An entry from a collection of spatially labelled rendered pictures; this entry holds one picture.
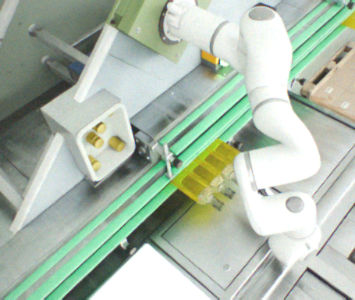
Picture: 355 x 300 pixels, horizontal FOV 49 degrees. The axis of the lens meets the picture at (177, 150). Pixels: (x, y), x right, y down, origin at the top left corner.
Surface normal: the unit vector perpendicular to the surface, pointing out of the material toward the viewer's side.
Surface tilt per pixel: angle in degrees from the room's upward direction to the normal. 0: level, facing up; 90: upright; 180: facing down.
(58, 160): 0
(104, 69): 0
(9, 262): 90
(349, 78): 82
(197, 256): 90
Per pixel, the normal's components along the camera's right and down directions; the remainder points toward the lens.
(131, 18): -0.49, -0.11
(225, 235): -0.07, -0.63
